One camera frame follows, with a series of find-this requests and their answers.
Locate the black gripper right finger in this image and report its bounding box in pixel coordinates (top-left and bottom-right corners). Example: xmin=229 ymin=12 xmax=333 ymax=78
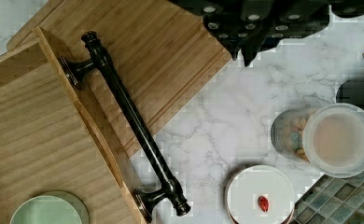
xmin=240 ymin=0 xmax=364 ymax=66

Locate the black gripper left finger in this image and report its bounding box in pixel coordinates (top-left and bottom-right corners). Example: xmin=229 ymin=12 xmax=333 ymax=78
xmin=170 ymin=0 xmax=265 ymax=61

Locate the bamboo cutting board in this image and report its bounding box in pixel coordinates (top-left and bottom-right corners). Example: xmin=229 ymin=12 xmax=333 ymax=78
xmin=6 ymin=0 xmax=233 ymax=159

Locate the clear plastic snack jar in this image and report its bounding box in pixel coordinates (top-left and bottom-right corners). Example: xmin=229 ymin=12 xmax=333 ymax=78
xmin=271 ymin=104 xmax=364 ymax=178

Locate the green tiled trivet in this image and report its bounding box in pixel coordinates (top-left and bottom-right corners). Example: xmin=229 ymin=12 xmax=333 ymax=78
xmin=289 ymin=172 xmax=364 ymax=224

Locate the pale green round plate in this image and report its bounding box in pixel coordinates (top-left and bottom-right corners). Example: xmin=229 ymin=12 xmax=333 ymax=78
xmin=9 ymin=190 xmax=90 ymax=224

